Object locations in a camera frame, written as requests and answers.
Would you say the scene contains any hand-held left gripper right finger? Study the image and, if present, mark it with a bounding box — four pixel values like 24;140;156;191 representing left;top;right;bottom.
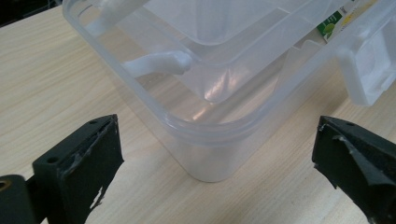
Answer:
311;115;396;224

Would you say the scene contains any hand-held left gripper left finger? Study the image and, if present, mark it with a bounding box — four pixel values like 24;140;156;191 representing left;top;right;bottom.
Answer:
32;113;125;224

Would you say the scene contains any small white printed carton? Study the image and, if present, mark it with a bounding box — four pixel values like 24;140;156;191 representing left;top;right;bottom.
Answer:
316;0;385;40

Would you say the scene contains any clear plastic tiered storage box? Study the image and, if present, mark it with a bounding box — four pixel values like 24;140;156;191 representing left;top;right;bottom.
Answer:
62;0;396;184

